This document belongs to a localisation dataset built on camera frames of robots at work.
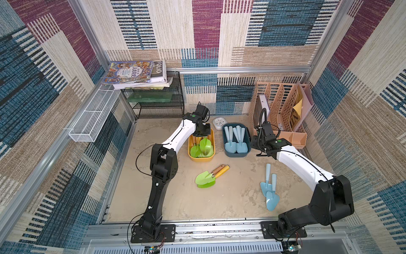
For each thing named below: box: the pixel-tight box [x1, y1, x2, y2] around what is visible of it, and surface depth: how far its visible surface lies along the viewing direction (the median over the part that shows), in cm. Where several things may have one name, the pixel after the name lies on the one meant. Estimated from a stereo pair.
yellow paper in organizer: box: [292, 98, 303, 116], surface depth 91 cm
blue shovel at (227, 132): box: [224, 125, 230, 143], surface depth 107 cm
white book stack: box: [104, 59, 173, 90], surface depth 83 cm
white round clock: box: [212, 116, 228, 131], surface depth 117 cm
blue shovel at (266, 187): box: [260, 163, 272, 198], surface depth 89 cm
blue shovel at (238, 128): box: [235, 124, 242, 144], surface depth 106 cm
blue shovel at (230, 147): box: [225, 125, 237, 154], surface depth 102 cm
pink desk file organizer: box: [250, 81, 315, 150], surface depth 104 cm
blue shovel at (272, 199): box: [265, 173, 281, 212], surface depth 84 cm
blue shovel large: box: [235, 125, 248, 153], surface depth 104 cm
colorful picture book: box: [103, 60, 154, 85], surface depth 83 cm
